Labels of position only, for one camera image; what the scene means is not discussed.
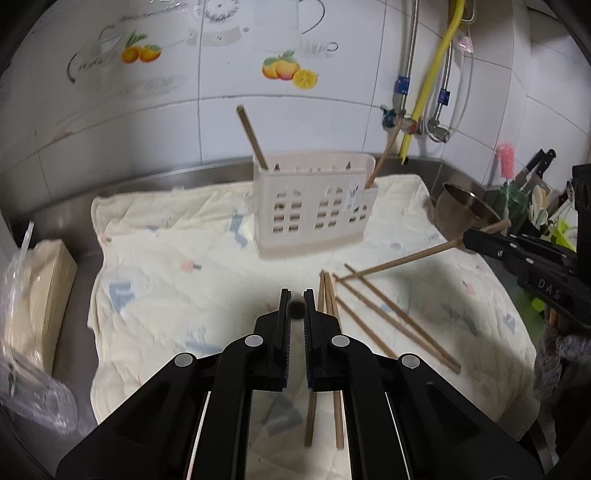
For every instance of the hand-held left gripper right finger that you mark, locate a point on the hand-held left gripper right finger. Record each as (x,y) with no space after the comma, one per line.
(308,350)

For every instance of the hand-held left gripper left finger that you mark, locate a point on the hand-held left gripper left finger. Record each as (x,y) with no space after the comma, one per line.
(285,350)

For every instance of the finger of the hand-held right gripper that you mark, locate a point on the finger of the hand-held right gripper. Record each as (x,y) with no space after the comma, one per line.
(485,242)

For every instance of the wooden chopstick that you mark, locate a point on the wooden chopstick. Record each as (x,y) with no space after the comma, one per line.
(383,154)
(378,310)
(397,261)
(251,136)
(401,316)
(367,328)

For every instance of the beige plastic utensil holder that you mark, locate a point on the beige plastic utensil holder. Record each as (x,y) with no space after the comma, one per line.
(286,180)

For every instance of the person's right hand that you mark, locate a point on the person's right hand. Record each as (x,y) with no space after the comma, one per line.
(561,364)

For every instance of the stainless steel bowl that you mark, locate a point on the stainless steel bowl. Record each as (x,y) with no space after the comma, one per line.
(461,207)

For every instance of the white plastic spoon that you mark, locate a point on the white plastic spoon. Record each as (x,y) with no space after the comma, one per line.
(539,196)

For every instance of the pink bottle brush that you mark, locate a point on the pink bottle brush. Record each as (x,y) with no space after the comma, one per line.
(505,161)

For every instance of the printed quilted cloth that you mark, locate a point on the printed quilted cloth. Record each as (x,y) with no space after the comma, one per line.
(184,286)

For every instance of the metal water valve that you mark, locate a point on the metal water valve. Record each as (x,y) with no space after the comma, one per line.
(438,131)
(397,121)

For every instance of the pink tag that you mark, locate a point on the pink tag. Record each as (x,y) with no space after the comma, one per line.
(465,44)

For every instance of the clear plastic bag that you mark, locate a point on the clear plastic bag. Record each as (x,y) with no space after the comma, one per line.
(37,401)

